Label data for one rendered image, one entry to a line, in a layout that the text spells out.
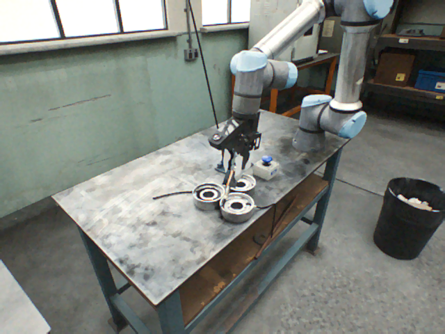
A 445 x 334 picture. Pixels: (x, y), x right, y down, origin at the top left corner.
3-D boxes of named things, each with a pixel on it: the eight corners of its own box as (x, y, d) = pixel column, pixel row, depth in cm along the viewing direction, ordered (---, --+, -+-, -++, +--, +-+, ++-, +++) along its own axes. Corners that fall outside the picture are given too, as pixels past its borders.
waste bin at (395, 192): (418, 274, 161) (450, 220, 138) (360, 245, 180) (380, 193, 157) (429, 242, 183) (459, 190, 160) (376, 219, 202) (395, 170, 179)
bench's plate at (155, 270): (156, 309, 62) (155, 305, 61) (53, 200, 96) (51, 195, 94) (352, 139, 137) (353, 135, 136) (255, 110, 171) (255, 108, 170)
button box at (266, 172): (268, 181, 102) (269, 170, 99) (252, 174, 106) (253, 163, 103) (279, 172, 107) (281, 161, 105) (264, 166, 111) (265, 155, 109)
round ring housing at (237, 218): (222, 225, 82) (222, 215, 80) (217, 204, 91) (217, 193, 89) (256, 222, 83) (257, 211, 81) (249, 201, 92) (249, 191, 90)
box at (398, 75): (411, 89, 333) (423, 56, 313) (368, 83, 358) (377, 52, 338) (415, 82, 360) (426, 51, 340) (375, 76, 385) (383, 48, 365)
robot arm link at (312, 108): (310, 118, 129) (315, 89, 122) (334, 127, 120) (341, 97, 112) (293, 124, 123) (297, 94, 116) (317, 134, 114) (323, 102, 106)
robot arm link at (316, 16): (323, -31, 94) (222, 56, 86) (352, -34, 86) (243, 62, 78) (327, 3, 102) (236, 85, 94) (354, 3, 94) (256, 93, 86)
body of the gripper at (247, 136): (259, 151, 84) (266, 112, 78) (241, 157, 78) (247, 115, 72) (240, 142, 88) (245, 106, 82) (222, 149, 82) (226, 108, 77)
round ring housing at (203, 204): (188, 207, 89) (186, 197, 87) (201, 189, 98) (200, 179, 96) (217, 214, 86) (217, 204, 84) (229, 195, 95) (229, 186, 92)
